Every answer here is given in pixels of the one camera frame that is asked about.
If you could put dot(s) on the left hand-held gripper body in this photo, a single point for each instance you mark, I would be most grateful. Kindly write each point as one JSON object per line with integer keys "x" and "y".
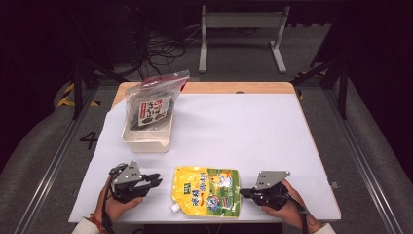
{"x": 128, "y": 175}

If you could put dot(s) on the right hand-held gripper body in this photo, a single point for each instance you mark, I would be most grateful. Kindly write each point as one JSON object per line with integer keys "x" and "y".
{"x": 269, "y": 178}

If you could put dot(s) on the white divided plastic bin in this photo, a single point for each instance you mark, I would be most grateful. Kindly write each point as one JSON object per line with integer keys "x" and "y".
{"x": 146, "y": 144}

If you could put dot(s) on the yellow spout pouch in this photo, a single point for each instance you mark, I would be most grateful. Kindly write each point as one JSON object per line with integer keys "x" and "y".
{"x": 207, "y": 191}

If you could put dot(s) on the clear bag of dark dried food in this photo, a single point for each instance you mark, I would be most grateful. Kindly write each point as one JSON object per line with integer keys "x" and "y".
{"x": 152, "y": 110}

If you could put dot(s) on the person's left hand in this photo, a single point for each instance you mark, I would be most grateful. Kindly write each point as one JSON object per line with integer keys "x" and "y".
{"x": 108, "y": 206}

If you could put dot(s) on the person's right hand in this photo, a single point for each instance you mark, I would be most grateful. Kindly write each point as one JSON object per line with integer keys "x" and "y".
{"x": 293, "y": 214}

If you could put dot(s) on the white table sheet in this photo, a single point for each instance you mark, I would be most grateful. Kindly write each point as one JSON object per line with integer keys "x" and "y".
{"x": 227, "y": 130}

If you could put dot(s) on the white left sleeve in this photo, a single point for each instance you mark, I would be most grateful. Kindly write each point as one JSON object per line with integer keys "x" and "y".
{"x": 82, "y": 227}

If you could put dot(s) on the white sleeve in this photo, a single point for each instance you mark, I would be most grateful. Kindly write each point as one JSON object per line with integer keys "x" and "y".
{"x": 82, "y": 227}
{"x": 328, "y": 229}

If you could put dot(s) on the white right sleeve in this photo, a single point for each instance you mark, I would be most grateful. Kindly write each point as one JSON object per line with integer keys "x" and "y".
{"x": 328, "y": 229}

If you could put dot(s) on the yellow black hazard tape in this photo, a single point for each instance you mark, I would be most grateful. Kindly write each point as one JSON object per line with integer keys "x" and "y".
{"x": 301, "y": 95}
{"x": 66, "y": 94}

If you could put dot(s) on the black metal stand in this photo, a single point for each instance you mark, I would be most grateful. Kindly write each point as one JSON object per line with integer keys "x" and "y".
{"x": 342, "y": 91}
{"x": 77, "y": 91}

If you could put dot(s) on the aluminium floor rail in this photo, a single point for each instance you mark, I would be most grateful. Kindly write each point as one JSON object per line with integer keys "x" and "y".
{"x": 58, "y": 156}
{"x": 360, "y": 162}

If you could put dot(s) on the white metal stand frame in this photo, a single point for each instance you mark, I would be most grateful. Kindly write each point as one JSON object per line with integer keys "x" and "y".
{"x": 243, "y": 19}

